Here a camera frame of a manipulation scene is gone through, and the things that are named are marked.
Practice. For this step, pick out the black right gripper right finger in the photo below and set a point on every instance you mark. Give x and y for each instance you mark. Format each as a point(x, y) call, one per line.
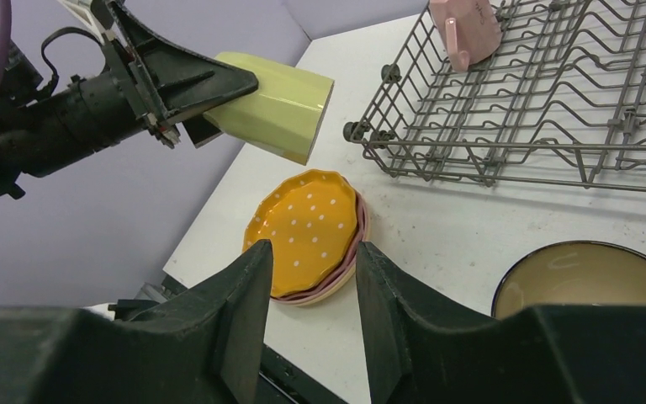
point(423, 347)

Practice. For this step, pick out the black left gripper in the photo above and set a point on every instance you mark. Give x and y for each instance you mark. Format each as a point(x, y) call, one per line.
point(146, 80)

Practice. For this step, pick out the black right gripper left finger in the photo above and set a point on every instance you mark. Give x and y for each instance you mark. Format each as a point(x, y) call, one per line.
point(202, 346)

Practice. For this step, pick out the pale yellow mug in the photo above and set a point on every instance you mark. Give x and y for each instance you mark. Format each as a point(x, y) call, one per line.
point(283, 116)

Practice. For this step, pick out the grey wire dish rack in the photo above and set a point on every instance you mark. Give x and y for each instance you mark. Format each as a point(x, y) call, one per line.
point(561, 102)

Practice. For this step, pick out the pink mug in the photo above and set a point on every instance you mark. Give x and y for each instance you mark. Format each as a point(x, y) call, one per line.
point(469, 30)

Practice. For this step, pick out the brown ceramic bowl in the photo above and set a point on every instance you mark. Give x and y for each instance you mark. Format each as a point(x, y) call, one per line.
point(573, 273)

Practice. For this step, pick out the orange polka dot plate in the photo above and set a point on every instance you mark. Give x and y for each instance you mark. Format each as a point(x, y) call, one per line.
point(311, 221)

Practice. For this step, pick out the pink plate under orange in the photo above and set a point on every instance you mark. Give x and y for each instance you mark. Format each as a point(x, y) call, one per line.
point(342, 274)

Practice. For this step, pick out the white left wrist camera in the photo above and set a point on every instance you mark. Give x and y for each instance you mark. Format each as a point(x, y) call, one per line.
point(93, 14)

